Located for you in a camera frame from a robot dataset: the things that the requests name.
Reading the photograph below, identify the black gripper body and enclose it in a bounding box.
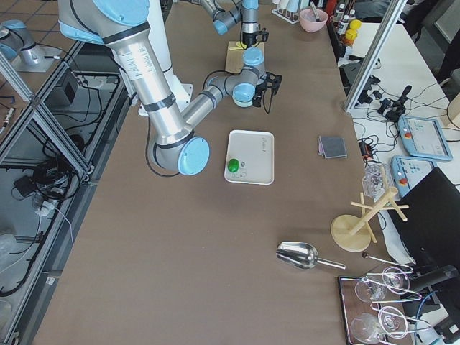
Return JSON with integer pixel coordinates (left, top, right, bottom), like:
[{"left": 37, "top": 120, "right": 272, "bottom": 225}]
[
  {"left": 253, "top": 81, "right": 267, "bottom": 101},
  {"left": 242, "top": 32, "right": 258, "bottom": 48}
]

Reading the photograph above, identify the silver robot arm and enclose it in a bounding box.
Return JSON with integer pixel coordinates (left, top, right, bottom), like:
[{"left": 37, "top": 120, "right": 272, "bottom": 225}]
[
  {"left": 196, "top": 0, "right": 266, "bottom": 48},
  {"left": 58, "top": 1, "right": 267, "bottom": 175}
]

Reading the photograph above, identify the light green ceramic bowl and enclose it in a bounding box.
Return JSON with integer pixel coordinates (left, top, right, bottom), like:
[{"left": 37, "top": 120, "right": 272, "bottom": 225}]
[{"left": 234, "top": 99, "right": 252, "bottom": 108}]

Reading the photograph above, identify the pink bowl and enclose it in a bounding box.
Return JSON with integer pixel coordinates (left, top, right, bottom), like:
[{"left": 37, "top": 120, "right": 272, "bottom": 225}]
[{"left": 299, "top": 8, "right": 329, "bottom": 33}]

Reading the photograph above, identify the wooden cutting board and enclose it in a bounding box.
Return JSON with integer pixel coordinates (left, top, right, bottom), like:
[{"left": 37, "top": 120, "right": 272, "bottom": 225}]
[{"left": 225, "top": 41, "right": 266, "bottom": 75}]

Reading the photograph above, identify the cream rabbit tray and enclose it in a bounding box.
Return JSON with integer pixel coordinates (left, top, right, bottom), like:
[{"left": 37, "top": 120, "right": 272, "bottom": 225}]
[{"left": 224, "top": 129, "right": 275, "bottom": 185}]

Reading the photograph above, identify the green lime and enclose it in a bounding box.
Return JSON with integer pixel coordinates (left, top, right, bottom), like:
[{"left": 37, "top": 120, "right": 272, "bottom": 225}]
[{"left": 227, "top": 158, "right": 239, "bottom": 173}]

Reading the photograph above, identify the grey folded cloth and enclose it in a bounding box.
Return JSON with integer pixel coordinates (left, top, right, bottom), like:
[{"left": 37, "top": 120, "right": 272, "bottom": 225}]
[{"left": 318, "top": 136, "right": 348, "bottom": 159}]

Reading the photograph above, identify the clear plastic container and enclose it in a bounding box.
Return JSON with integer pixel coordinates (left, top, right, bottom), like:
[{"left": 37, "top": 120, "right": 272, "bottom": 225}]
[{"left": 362, "top": 163, "right": 392, "bottom": 199}]

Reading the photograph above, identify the metal scoop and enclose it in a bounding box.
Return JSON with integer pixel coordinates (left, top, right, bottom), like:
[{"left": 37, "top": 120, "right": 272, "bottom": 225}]
[{"left": 276, "top": 241, "right": 346, "bottom": 270}]

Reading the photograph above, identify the wooden mug tree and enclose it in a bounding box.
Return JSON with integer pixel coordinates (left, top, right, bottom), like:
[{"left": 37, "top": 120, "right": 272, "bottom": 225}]
[{"left": 331, "top": 167, "right": 409, "bottom": 252}]

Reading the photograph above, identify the lower blue teach pendant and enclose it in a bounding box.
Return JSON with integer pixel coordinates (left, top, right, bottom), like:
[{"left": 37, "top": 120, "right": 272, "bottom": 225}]
[{"left": 390, "top": 155, "right": 437, "bottom": 197}]

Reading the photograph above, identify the blue teach pendant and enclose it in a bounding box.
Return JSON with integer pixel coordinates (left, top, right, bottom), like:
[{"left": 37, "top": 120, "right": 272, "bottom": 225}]
[
  {"left": 397, "top": 116, "right": 453, "bottom": 161},
  {"left": 390, "top": 155, "right": 437, "bottom": 197}
]

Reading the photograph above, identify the upper blue teach pendant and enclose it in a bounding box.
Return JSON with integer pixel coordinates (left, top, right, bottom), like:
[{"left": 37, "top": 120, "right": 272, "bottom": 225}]
[{"left": 397, "top": 116, "right": 453, "bottom": 161}]

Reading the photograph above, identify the black monitor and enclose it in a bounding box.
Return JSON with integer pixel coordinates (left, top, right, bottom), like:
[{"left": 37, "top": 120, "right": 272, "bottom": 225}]
[{"left": 391, "top": 167, "right": 459, "bottom": 267}]

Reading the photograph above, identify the wine glass rack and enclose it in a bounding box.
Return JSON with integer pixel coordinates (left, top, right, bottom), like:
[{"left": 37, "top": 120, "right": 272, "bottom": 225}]
[{"left": 338, "top": 266, "right": 431, "bottom": 344}]

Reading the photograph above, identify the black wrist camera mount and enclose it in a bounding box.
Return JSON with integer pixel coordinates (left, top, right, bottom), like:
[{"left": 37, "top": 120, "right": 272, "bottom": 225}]
[
  {"left": 265, "top": 72, "right": 282, "bottom": 96},
  {"left": 256, "top": 29, "right": 269, "bottom": 44}
]

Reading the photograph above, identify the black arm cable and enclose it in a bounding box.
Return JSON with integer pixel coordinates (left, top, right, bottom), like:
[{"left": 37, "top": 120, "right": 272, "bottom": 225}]
[{"left": 143, "top": 71, "right": 277, "bottom": 178}]

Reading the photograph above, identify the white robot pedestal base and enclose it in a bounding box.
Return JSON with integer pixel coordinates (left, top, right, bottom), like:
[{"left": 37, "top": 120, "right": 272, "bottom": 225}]
[{"left": 127, "top": 0, "right": 193, "bottom": 119}]

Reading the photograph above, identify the aluminium frame post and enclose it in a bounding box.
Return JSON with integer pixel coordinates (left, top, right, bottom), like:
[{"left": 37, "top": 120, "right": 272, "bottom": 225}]
[{"left": 344, "top": 0, "right": 407, "bottom": 115}]

